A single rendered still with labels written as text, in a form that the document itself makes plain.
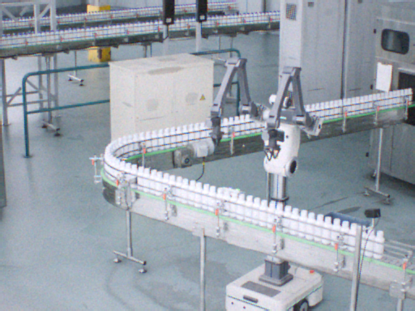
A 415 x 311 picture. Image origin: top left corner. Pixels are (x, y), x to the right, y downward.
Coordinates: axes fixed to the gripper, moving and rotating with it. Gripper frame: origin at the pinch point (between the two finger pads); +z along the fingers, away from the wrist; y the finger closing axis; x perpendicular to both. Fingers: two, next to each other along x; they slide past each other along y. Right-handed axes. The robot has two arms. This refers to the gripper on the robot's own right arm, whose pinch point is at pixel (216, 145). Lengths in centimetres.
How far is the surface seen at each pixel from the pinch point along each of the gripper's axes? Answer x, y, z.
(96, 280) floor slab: -120, 0, 141
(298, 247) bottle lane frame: 81, 19, 46
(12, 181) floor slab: -369, -114, 141
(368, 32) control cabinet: -206, -639, 8
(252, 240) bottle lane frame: 46, 19, 51
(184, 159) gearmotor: -89, -76, 46
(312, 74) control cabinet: -239, -538, 61
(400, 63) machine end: -34, -372, -5
